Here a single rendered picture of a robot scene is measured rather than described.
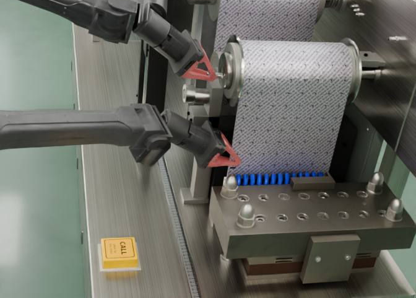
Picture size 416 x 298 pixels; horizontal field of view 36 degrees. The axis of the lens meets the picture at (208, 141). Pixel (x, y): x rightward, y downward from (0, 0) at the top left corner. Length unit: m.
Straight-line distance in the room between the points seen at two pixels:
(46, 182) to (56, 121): 2.03
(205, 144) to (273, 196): 0.18
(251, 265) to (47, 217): 1.71
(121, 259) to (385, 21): 0.74
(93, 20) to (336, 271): 0.69
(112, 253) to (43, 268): 1.35
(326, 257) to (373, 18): 0.54
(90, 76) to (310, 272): 1.04
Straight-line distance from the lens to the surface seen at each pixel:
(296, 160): 1.41
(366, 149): 1.49
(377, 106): 1.44
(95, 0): 1.22
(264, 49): 1.30
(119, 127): 1.15
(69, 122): 1.10
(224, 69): 1.31
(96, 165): 1.61
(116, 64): 2.14
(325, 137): 1.40
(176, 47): 1.25
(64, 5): 1.23
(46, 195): 3.03
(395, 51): 1.38
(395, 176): 1.73
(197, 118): 1.37
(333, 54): 1.35
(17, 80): 4.05
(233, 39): 1.32
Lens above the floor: 1.80
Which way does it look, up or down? 31 degrees down
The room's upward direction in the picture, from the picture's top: 8 degrees clockwise
